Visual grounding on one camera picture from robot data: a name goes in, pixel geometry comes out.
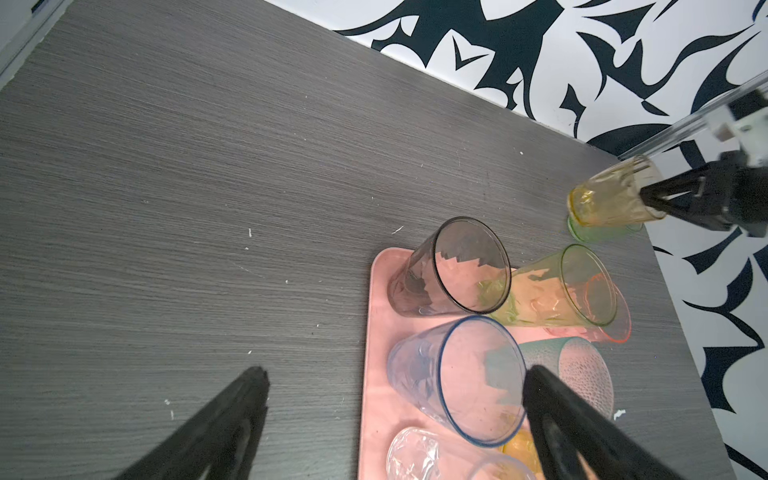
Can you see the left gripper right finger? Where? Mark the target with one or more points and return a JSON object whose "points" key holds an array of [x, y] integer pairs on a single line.
{"points": [[570, 434]]}

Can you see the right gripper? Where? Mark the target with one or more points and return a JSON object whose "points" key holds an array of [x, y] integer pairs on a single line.
{"points": [[738, 190]]}

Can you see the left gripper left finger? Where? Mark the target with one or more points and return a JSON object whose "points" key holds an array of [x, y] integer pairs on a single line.
{"points": [[219, 442]]}

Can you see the tall amber glass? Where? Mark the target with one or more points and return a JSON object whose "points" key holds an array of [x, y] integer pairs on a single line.
{"points": [[522, 447]]}

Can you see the teal glass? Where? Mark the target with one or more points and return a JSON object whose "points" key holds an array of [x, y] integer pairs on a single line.
{"points": [[577, 364]]}

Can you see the short amber glass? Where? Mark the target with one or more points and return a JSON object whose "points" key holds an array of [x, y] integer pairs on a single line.
{"points": [[612, 198]]}

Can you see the blue glass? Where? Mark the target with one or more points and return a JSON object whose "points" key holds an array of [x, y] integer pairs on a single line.
{"points": [[467, 375]]}

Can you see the pink glass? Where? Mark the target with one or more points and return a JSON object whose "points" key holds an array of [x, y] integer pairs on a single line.
{"points": [[618, 331]]}

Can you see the green glass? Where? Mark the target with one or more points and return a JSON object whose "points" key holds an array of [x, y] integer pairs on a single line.
{"points": [[591, 234], [570, 288]]}

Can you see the clear glass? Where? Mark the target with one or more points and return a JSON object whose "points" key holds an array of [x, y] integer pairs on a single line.
{"points": [[416, 453]]}

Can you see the pink tray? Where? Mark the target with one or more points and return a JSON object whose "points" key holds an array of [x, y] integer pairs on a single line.
{"points": [[384, 412]]}

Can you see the dark smoky glass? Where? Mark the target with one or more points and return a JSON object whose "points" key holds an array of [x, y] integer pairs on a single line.
{"points": [[462, 268]]}

